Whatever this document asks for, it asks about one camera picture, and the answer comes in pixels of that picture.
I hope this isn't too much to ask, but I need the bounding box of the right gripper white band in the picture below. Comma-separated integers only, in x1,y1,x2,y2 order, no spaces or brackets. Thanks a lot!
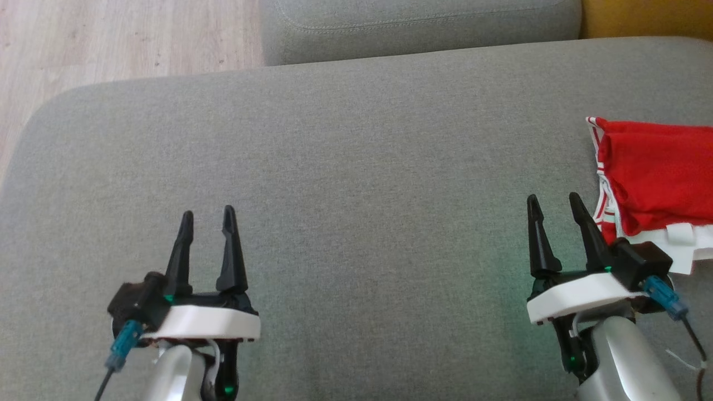
526,192,649,325

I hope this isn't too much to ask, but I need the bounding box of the red basketball jersey number 23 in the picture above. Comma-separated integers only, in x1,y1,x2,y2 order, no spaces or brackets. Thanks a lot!
585,116,713,275

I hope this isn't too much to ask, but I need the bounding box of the wide yellow sofa backrest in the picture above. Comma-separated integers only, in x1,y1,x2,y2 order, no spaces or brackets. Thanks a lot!
579,0,713,41

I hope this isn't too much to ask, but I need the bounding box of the large grey fabric sofa seat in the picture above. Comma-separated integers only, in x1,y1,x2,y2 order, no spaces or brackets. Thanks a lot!
0,36,713,401

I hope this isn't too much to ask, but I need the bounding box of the grey sofa back cushion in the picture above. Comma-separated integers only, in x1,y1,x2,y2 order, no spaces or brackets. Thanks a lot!
259,0,583,66

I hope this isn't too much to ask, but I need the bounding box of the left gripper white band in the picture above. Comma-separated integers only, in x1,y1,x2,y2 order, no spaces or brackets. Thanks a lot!
141,205,262,342

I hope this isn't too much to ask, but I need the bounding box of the right cable with teal connector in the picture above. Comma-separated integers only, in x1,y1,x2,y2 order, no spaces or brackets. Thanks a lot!
642,276,709,401

